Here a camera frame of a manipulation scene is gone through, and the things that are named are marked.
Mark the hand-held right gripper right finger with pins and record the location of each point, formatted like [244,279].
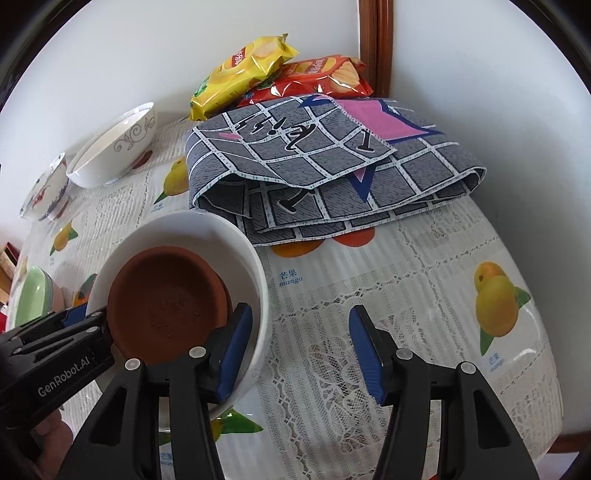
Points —
[367,355]

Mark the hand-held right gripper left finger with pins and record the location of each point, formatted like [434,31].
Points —
[235,355]

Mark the green plate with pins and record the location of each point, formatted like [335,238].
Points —
[30,295]

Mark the large white bowl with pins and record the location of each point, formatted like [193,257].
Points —
[124,147]

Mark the brown clay dish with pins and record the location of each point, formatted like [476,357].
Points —
[161,295]

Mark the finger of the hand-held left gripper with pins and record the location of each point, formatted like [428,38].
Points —
[94,334]
[51,323]

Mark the blue crane patterned bowl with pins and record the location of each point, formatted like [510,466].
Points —
[46,194]

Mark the fruit print tablecloth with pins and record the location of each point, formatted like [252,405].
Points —
[415,286]

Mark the yellow snack bag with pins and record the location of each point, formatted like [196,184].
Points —
[240,69]

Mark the brown wooden door frame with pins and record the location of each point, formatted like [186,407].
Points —
[375,46]

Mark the person's left hand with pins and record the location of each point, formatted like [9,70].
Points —
[48,434]

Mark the small white bowl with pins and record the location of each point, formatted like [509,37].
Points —
[244,272]

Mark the pink plate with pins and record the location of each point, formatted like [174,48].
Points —
[59,295]

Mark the red snack bag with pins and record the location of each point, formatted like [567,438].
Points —
[318,76]

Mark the grey checked cloth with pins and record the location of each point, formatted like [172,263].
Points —
[286,138]

